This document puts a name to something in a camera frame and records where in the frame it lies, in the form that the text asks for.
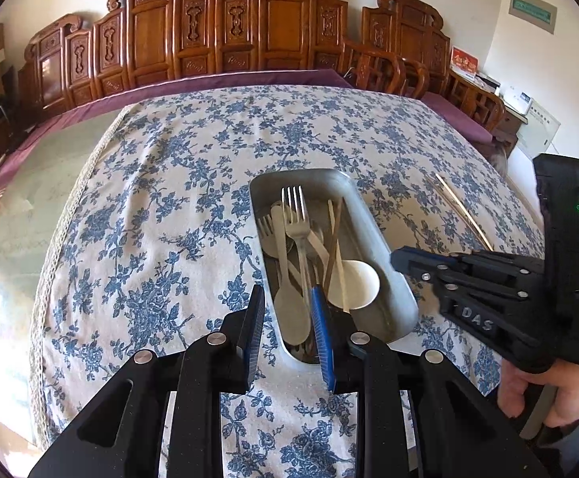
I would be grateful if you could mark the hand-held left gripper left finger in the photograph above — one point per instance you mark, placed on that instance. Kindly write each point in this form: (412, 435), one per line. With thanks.
(253, 338)

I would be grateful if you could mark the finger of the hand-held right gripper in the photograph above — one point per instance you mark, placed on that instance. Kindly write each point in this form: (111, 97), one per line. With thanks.
(473, 311)
(468, 266)

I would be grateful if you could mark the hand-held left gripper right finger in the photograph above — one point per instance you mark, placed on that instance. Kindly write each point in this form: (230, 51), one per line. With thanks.
(323, 338)

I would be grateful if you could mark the beige spoon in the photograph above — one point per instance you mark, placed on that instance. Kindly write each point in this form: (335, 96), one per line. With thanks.
(292, 313)

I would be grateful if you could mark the light wooden chopstick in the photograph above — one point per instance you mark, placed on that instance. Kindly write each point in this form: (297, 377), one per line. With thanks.
(464, 207)
(336, 259)
(454, 210)

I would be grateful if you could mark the white ladle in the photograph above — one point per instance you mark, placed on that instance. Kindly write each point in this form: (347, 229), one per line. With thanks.
(356, 284)

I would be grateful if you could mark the brown wooden chopstick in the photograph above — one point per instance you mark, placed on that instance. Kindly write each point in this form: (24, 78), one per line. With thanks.
(333, 249)

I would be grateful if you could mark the white plastic fork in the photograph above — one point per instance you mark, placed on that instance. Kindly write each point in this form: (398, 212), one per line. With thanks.
(268, 244)

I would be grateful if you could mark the metal fork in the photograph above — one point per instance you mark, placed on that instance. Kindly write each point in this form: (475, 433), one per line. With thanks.
(297, 229)

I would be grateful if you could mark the metal tray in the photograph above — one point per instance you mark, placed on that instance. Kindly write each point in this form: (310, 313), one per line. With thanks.
(319, 184)

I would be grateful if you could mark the person's right hand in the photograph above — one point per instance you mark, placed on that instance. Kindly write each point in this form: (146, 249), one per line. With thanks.
(575, 393)

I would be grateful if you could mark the grey fluffy duster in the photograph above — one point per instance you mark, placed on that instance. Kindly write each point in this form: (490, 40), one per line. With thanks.
(499, 157)

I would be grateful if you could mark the white panel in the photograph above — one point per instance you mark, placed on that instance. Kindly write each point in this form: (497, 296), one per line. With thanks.
(541, 132)

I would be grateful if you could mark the wooden side table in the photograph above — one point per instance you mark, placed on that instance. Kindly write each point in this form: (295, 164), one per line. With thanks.
(508, 129)

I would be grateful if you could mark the purple armchair cushion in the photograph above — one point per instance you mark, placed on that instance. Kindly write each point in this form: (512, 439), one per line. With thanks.
(461, 117)

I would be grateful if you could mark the white box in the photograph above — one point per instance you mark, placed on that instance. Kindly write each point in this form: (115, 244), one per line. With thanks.
(518, 100)

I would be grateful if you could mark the blue floral tablecloth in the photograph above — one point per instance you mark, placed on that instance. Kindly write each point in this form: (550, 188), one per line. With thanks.
(169, 184)

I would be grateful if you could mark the white desk device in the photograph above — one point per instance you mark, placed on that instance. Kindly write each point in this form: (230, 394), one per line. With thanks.
(488, 82)

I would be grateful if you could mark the red gift box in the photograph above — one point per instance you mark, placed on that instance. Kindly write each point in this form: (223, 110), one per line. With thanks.
(463, 60)

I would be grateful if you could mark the round-back wooden chair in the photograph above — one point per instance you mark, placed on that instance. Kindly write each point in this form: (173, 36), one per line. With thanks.
(384, 67)

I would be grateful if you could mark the carved wooden armchair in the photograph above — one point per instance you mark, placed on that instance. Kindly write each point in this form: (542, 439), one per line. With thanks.
(419, 30)

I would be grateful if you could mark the purple bench cushion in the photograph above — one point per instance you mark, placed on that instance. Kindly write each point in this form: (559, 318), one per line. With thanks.
(169, 84)

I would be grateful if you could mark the carved wooden sofa bench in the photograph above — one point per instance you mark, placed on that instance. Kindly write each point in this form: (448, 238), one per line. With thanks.
(194, 30)

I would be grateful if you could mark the green wall sign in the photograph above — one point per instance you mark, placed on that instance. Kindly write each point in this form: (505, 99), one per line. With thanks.
(532, 11)

